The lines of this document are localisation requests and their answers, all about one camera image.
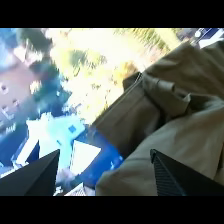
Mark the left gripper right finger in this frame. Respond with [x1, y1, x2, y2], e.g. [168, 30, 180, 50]
[149, 148, 224, 197]

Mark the brown T-shirt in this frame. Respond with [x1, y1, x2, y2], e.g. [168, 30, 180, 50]
[91, 39, 224, 197]

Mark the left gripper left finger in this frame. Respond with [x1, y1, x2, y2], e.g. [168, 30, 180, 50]
[0, 148, 61, 197]

